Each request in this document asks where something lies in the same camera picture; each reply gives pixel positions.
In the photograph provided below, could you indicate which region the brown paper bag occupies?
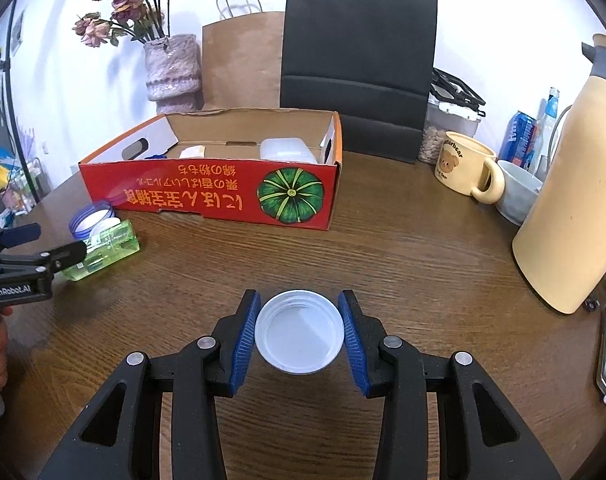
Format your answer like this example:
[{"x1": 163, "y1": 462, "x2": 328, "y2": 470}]
[{"x1": 201, "y1": 0, "x2": 286, "y2": 111}]

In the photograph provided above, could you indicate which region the black light stand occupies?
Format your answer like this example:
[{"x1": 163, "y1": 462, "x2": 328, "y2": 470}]
[{"x1": 3, "y1": 0, "x2": 51, "y2": 198}]

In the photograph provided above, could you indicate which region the clear spray bottle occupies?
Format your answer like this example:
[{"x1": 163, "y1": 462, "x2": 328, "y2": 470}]
[{"x1": 533, "y1": 87, "x2": 564, "y2": 181}]

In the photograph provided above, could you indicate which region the white round lid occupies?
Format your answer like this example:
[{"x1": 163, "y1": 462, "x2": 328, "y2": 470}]
[{"x1": 254, "y1": 290, "x2": 345, "y2": 375}]

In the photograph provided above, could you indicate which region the grey bowl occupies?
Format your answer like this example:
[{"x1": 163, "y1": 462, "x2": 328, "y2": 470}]
[{"x1": 496, "y1": 160, "x2": 544, "y2": 227}]

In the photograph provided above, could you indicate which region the translucent plastic storage box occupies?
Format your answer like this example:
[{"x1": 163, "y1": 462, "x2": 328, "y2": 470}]
[{"x1": 259, "y1": 137, "x2": 319, "y2": 164}]

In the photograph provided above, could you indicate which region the black paper bag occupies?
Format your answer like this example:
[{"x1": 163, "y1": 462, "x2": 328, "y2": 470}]
[{"x1": 279, "y1": 0, "x2": 439, "y2": 165}]

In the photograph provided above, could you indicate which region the blue drink can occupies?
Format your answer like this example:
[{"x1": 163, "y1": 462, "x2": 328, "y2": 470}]
[{"x1": 498, "y1": 110, "x2": 539, "y2": 171}]

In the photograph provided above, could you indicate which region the cream thermos jug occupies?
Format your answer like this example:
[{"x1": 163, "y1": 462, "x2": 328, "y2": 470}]
[{"x1": 512, "y1": 34, "x2": 606, "y2": 316}]

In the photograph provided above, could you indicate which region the yellow bear mug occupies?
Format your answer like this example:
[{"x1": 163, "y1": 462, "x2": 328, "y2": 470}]
[{"x1": 433, "y1": 131, "x2": 506, "y2": 205}]

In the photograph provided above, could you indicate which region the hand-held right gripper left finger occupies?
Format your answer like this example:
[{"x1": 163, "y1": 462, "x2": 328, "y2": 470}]
[{"x1": 38, "y1": 289, "x2": 262, "y2": 480}]

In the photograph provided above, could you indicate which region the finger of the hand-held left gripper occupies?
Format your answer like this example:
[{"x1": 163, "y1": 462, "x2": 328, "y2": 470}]
[
  {"x1": 0, "y1": 240, "x2": 88, "y2": 277},
  {"x1": 0, "y1": 223, "x2": 42, "y2": 257}
]

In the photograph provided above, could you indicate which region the pink textured vase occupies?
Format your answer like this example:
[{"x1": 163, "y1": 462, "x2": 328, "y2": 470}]
[{"x1": 144, "y1": 34, "x2": 204, "y2": 116}]

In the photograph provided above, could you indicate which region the green translucent bottle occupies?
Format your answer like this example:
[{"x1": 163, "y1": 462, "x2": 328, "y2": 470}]
[{"x1": 60, "y1": 220, "x2": 140, "y2": 282}]

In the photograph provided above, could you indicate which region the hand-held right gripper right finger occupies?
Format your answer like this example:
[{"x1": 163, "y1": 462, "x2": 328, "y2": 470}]
[{"x1": 337, "y1": 289, "x2": 564, "y2": 480}]

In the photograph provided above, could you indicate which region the red cardboard box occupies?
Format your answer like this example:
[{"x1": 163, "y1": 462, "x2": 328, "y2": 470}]
[{"x1": 78, "y1": 107, "x2": 344, "y2": 232}]

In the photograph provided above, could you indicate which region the cluttered shelf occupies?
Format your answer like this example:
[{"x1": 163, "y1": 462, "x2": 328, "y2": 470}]
[{"x1": 0, "y1": 130, "x2": 51, "y2": 231}]

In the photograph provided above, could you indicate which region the blue-rimmed round lid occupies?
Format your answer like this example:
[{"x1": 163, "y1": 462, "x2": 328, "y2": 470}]
[{"x1": 69, "y1": 200, "x2": 114, "y2": 238}]

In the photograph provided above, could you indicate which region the clear container with black lid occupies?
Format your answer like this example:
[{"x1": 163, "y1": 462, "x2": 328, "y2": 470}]
[{"x1": 417, "y1": 67, "x2": 486, "y2": 165}]

